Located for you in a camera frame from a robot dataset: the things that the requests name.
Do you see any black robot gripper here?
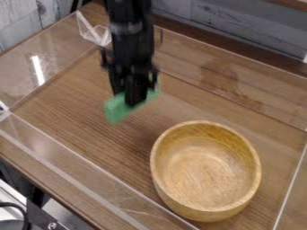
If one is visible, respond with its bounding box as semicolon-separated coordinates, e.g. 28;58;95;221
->
100;28;159;107

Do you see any black metal table frame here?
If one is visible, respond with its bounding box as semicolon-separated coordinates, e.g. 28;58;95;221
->
0;160;69;230

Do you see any black floor cable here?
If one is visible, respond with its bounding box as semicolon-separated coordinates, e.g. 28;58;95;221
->
0;202;33;230

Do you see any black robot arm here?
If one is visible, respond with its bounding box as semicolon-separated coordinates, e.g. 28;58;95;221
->
100;0;159;107

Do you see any green rectangular block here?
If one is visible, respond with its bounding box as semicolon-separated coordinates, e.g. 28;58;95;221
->
103;87;160;124

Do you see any clear acrylic corner bracket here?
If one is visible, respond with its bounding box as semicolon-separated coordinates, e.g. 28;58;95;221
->
76;11;112;47

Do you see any brown wooden bowl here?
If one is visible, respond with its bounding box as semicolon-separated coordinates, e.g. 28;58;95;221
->
149;120;261;222

